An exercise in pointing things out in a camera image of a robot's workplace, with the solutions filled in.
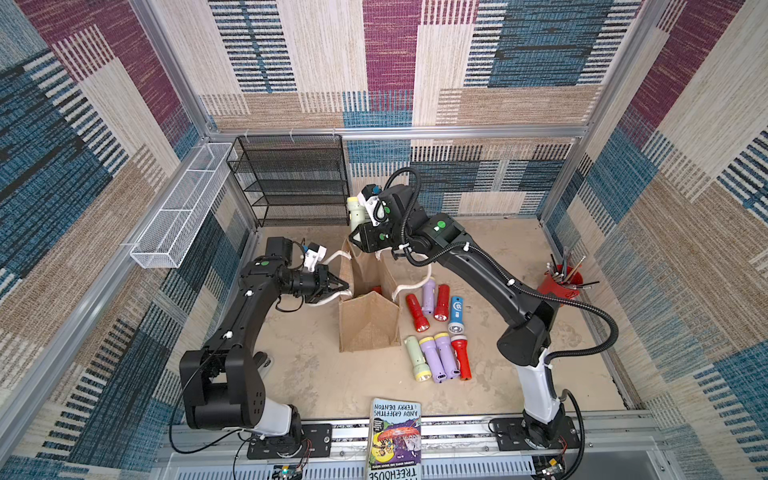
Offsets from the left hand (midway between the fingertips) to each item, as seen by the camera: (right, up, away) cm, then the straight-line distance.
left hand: (347, 287), depth 79 cm
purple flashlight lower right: (+27, -18, +6) cm, 33 cm away
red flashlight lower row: (+31, -18, +6) cm, 37 cm away
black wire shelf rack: (-23, +35, +30) cm, 52 cm away
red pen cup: (+65, 0, +14) cm, 66 cm away
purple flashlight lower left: (+24, -23, +2) cm, 33 cm away
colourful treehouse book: (+12, -36, -9) cm, 39 cm away
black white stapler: (-23, -21, +4) cm, 32 cm away
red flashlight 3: (+8, -2, +9) cm, 12 cm away
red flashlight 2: (+28, -7, +15) cm, 32 cm away
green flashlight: (+20, -22, +2) cm, 30 cm away
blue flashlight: (+32, -11, +12) cm, 36 cm away
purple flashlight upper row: (+24, -4, +17) cm, 30 cm away
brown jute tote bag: (+6, -4, -2) cm, 7 cm away
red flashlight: (+21, -12, +11) cm, 26 cm away
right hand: (+4, +12, -3) cm, 14 cm away
